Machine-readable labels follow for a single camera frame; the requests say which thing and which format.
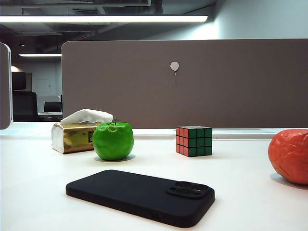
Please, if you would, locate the long ceiling light strip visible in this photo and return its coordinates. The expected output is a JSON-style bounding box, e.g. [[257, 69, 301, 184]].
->
[[0, 15, 209, 24]]

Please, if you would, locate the narrow brown desk partition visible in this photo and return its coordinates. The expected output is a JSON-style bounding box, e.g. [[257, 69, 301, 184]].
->
[[0, 42, 13, 130]]

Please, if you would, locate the wide brown desk partition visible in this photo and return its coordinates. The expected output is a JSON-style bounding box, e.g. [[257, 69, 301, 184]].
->
[[61, 38, 308, 130]]

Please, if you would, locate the green apple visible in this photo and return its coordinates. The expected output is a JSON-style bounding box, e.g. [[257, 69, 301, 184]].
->
[[92, 117, 134, 161]]

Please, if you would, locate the background laptop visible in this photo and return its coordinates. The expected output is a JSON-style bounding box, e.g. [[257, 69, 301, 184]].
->
[[43, 101, 63, 113]]

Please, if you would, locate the white wall hook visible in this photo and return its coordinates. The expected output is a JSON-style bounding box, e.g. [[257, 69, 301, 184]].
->
[[169, 61, 180, 87]]

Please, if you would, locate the gold tissue pack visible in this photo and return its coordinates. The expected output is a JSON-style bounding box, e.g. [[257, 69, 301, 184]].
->
[[51, 122, 104, 154]]

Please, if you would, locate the dark background cabinet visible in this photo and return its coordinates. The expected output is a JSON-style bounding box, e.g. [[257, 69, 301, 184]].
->
[[11, 71, 32, 91]]

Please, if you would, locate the white tissue sheet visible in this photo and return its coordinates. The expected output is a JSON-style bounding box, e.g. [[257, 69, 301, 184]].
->
[[60, 108, 114, 125]]

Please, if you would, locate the orange round fruit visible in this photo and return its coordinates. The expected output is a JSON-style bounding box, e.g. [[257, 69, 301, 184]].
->
[[268, 128, 308, 185]]

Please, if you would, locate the desk cable slot cover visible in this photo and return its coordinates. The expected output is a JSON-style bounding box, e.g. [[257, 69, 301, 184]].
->
[[212, 131, 275, 140]]

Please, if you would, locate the black office chair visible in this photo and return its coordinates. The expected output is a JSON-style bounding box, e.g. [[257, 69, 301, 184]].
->
[[12, 90, 39, 122]]

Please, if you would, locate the black smartphone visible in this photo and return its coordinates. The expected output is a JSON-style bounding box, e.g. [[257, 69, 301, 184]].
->
[[65, 169, 216, 229]]

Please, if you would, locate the short ceiling light strip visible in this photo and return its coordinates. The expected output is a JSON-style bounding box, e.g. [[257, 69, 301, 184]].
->
[[18, 53, 62, 58]]

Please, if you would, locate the Rubik's cube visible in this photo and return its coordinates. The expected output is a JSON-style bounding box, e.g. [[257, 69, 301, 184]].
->
[[176, 125, 213, 158]]

